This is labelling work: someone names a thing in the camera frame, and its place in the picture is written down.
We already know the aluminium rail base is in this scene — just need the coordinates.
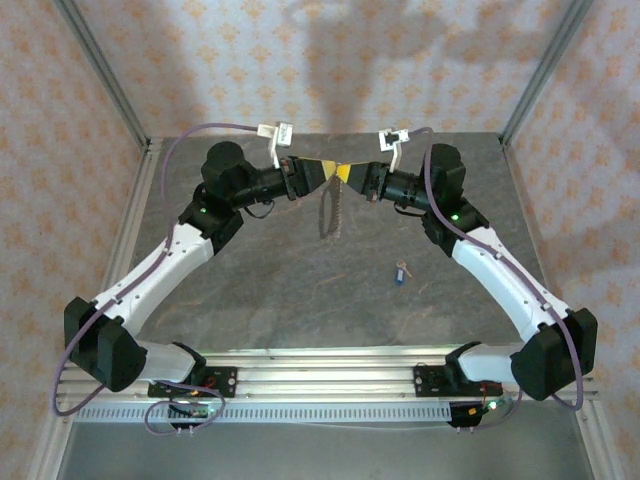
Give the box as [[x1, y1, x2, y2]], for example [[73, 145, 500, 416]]
[[52, 342, 600, 403]]

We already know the controller board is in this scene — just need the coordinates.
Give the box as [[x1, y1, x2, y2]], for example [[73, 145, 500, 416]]
[[167, 399, 224, 432], [447, 397, 516, 432]]

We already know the aluminium frame post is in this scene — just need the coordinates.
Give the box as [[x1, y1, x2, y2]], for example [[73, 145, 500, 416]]
[[53, 0, 151, 149], [499, 0, 595, 146]]

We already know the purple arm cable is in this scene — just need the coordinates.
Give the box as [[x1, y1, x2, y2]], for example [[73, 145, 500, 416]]
[[52, 122, 261, 437], [408, 126, 585, 434]]

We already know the white slotted cable duct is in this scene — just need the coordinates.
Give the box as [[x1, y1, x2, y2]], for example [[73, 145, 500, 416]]
[[74, 403, 453, 425]]

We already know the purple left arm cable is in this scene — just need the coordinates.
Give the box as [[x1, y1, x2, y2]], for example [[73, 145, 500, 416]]
[[52, 122, 261, 437]]

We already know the black mounting plate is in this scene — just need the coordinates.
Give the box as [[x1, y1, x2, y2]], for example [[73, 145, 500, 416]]
[[413, 364, 503, 400], [148, 367, 239, 400]]

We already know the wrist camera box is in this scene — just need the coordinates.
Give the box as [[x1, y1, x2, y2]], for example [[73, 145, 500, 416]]
[[378, 128, 414, 171], [256, 121, 295, 169]]

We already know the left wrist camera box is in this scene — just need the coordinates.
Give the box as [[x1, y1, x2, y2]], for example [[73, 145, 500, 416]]
[[256, 121, 295, 169]]

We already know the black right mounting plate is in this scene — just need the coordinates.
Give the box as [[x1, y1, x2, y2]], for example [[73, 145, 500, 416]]
[[413, 364, 503, 400]]

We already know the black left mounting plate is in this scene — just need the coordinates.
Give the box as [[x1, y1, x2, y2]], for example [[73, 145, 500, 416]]
[[148, 367, 239, 400]]

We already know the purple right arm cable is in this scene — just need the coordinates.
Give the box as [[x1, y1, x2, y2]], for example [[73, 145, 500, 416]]
[[408, 126, 585, 434]]

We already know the left controller board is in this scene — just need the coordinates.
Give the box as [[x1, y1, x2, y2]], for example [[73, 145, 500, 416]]
[[167, 399, 224, 432]]

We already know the blue capped key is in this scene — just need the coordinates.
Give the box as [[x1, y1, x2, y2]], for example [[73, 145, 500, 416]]
[[392, 258, 414, 288]]

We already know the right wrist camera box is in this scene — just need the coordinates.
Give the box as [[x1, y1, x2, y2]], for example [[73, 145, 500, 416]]
[[378, 128, 414, 171]]

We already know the right controller board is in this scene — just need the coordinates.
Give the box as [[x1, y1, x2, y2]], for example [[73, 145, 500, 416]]
[[447, 397, 516, 432]]

